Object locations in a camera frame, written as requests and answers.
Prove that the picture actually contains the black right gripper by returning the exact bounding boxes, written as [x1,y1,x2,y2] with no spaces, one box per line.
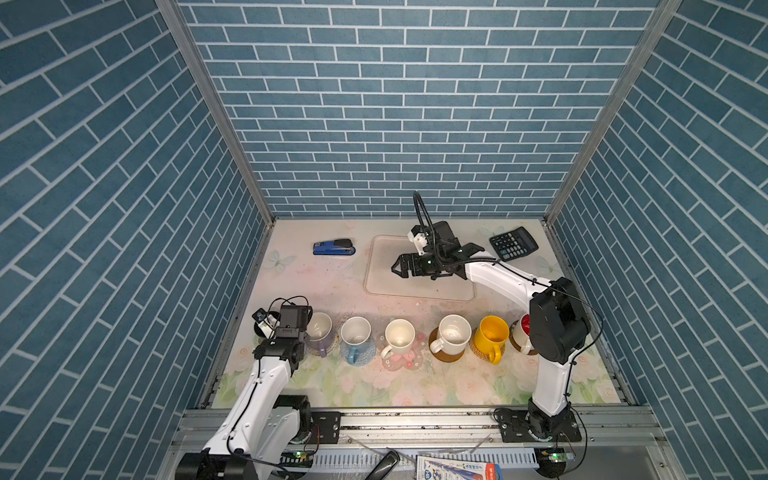
[389,252,445,277]

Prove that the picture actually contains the lavender mug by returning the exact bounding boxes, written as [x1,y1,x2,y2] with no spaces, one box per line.
[306,312,337,358]

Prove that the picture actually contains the beige serving tray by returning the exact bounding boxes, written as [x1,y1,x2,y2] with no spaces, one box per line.
[364,235,475,301]

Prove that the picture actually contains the light blue patterned mug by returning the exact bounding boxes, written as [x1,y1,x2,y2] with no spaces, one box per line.
[340,316,374,345]

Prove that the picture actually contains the white mug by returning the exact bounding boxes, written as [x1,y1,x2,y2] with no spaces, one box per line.
[381,319,416,360]
[429,314,472,356]

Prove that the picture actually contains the grey blue woven coaster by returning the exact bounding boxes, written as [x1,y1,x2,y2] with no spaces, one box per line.
[340,339,377,367]

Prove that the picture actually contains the yellow mug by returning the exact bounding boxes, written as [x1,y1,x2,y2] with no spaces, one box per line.
[474,315,509,365]

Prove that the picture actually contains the red interior mug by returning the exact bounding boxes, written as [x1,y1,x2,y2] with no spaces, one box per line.
[510,314,538,356]

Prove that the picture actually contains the cork woven coaster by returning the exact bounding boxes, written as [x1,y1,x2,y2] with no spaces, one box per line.
[469,331,490,363]

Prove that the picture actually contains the pink flower coaster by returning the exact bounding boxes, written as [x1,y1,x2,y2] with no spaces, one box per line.
[381,340,426,371]

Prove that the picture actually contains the dark brown round coaster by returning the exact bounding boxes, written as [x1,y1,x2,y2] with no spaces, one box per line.
[509,321,538,356]

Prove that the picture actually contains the black mug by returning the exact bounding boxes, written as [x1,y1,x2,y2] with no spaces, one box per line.
[254,311,280,339]

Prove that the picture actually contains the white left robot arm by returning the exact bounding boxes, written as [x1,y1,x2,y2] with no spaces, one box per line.
[174,301,313,479]

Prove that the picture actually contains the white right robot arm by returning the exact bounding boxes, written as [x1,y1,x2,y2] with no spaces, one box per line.
[391,221,590,441]

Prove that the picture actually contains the black calculator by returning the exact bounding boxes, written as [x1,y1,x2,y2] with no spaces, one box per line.
[489,227,539,262]

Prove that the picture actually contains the blue black stapler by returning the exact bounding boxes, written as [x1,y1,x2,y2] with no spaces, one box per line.
[312,238,356,256]

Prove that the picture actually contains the printed paper package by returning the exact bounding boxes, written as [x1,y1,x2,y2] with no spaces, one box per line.
[416,456,502,480]

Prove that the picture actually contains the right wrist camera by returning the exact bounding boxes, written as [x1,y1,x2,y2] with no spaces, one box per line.
[407,225,429,256]

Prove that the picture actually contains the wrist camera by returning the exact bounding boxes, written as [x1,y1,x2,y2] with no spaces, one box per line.
[407,225,429,256]
[252,308,269,325]

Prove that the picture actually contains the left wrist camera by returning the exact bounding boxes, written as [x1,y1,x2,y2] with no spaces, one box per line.
[252,308,269,325]

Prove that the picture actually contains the black remote handle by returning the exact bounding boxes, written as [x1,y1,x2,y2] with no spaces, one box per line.
[365,450,401,480]

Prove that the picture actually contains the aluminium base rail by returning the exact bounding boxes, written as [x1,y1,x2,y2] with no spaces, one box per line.
[173,405,679,480]

